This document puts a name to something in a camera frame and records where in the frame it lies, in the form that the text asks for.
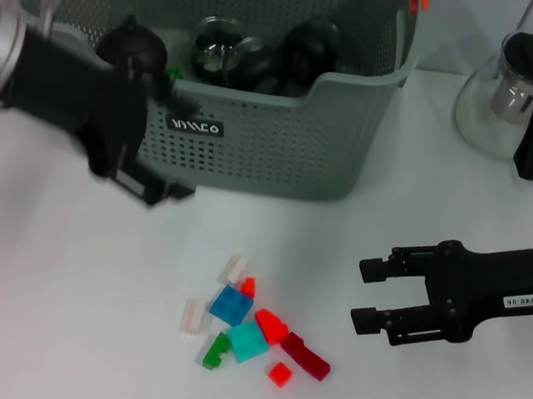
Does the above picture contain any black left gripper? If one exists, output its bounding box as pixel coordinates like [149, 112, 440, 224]
[0, 24, 213, 214]

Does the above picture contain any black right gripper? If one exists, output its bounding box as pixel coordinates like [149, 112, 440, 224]
[346, 222, 533, 363]

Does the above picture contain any dark red toy brick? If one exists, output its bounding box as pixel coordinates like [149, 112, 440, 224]
[277, 330, 336, 384]

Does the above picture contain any red sloped toy brick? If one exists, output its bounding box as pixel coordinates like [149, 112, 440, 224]
[253, 307, 292, 347]

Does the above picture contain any red square toy brick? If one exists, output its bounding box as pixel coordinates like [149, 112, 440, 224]
[267, 359, 296, 388]

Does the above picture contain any white toy brick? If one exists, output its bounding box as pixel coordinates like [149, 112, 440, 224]
[178, 296, 211, 336]
[217, 252, 250, 286]

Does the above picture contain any cyan toy brick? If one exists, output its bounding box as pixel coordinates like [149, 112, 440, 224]
[223, 319, 274, 367]

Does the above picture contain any blue toy brick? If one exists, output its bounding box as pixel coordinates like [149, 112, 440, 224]
[207, 283, 256, 329]

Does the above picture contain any grey-green perforated storage bin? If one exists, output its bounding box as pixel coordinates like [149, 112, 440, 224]
[0, 0, 430, 214]

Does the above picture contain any black round teapot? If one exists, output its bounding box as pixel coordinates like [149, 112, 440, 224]
[93, 11, 174, 77]

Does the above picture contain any small red toy brick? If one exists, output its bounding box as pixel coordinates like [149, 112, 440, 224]
[239, 276, 258, 299]

